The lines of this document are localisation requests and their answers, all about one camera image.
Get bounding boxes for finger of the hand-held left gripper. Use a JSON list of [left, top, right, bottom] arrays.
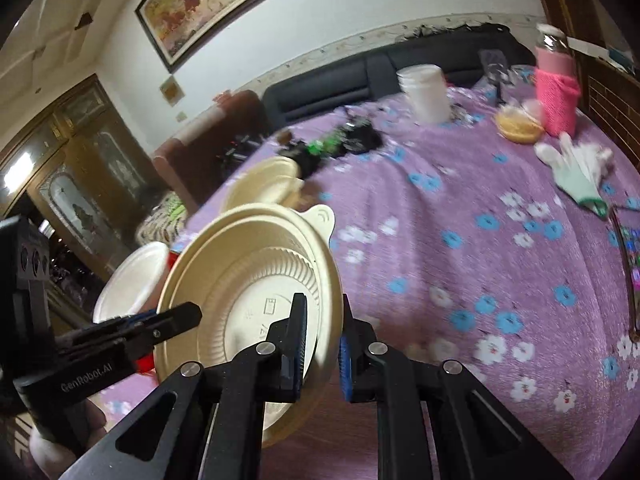
[[54, 311, 159, 349], [124, 301, 204, 362]]

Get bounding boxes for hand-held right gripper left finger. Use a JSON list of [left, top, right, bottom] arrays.
[[57, 292, 308, 480]]

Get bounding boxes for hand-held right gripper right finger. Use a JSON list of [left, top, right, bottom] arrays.
[[337, 296, 576, 480]]

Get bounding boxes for red plate with gold print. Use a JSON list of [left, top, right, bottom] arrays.
[[134, 251, 182, 375]]

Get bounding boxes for white foam bowl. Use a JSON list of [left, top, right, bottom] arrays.
[[92, 241, 170, 324]]

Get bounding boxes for beige plastic bowl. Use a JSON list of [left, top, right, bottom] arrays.
[[221, 156, 304, 213], [154, 203, 346, 448]]

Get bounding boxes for person's left hand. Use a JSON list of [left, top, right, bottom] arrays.
[[27, 397, 110, 473]]

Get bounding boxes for patterned cushion stool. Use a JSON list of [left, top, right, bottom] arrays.
[[136, 191, 188, 248]]

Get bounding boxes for wooden glass-door cabinet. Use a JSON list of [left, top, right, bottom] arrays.
[[0, 74, 166, 311]]

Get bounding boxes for brown armchair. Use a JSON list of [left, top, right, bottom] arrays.
[[152, 90, 273, 211]]

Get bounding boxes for dark round disc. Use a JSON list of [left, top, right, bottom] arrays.
[[280, 144, 322, 177]]

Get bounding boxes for black gadget pile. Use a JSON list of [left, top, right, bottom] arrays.
[[217, 135, 264, 164]]

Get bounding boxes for purple floral tablecloth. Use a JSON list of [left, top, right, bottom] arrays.
[[100, 62, 640, 480]]

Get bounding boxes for green plastic parts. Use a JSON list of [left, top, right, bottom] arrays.
[[307, 132, 347, 159]]

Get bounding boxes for black motor device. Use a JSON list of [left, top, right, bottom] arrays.
[[345, 117, 384, 156]]

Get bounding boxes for black sofa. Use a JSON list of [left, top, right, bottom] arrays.
[[262, 24, 536, 133]]

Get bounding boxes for white plastic jar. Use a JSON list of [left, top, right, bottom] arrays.
[[396, 64, 451, 126]]

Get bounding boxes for yellow snack bag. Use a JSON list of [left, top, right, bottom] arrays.
[[495, 100, 546, 145]]

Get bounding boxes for white and green glove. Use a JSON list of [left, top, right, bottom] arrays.
[[534, 132, 615, 218]]

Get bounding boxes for dark phone with colourful screen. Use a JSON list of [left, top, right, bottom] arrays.
[[609, 207, 640, 338]]

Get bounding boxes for bottle with pink knit sleeve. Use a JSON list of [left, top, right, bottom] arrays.
[[534, 23, 581, 136]]

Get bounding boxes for dark clothes pile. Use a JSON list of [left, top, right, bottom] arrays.
[[400, 20, 512, 42]]

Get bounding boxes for brown wooden partition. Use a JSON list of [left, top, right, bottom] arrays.
[[525, 0, 640, 161]]

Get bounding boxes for small yellow wall picture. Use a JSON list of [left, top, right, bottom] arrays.
[[160, 74, 187, 107]]

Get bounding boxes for framed wall painting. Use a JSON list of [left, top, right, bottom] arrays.
[[135, 0, 351, 73]]

